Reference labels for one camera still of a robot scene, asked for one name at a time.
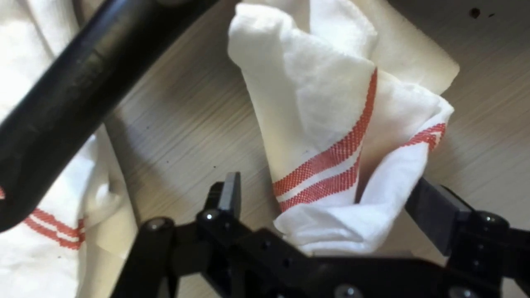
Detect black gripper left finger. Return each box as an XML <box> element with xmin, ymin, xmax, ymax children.
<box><xmin>113</xmin><ymin>171</ymin><xmax>312</xmax><ymax>298</ymax></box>

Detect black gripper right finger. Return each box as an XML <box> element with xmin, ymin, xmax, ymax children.
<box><xmin>405</xmin><ymin>177</ymin><xmax>530</xmax><ymax>298</ymax></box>

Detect white towel red stripes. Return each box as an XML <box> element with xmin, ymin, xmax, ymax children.
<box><xmin>0</xmin><ymin>0</ymin><xmax>140</xmax><ymax>298</ymax></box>
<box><xmin>228</xmin><ymin>0</ymin><xmax>463</xmax><ymax>259</ymax></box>

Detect black frying pan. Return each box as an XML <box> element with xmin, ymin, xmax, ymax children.
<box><xmin>0</xmin><ymin>0</ymin><xmax>223</xmax><ymax>234</ymax></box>

